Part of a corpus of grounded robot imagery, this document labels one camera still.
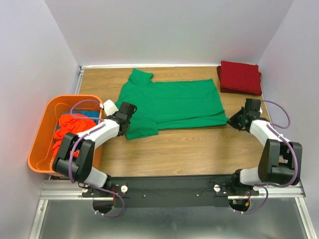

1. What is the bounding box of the green t shirt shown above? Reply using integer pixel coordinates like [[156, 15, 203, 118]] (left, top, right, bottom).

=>
[[116, 69, 228, 140]]

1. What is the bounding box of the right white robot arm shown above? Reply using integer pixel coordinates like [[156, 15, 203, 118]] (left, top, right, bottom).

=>
[[227, 98, 303, 195]]

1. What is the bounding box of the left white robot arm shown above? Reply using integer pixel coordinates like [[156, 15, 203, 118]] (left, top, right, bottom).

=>
[[52, 100, 138, 197]]

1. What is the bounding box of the folded dark red t shirt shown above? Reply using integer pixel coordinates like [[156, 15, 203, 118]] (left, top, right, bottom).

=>
[[216, 66, 261, 96]]

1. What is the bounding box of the blue t shirt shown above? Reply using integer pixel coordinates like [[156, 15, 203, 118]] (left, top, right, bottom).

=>
[[57, 111, 100, 129]]

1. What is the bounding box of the orange t shirt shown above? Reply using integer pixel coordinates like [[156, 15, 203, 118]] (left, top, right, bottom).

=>
[[51, 113, 99, 166]]

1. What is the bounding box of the orange plastic basket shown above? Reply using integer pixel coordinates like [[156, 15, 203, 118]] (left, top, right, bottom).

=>
[[28, 95, 103, 177]]

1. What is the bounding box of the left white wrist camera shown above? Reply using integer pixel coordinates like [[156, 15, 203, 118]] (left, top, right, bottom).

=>
[[99, 100, 119, 116]]

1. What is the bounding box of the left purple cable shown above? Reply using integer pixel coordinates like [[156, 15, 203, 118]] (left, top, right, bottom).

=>
[[68, 100, 125, 218]]

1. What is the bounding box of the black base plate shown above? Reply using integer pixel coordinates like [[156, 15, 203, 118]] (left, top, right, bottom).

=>
[[81, 174, 260, 209]]

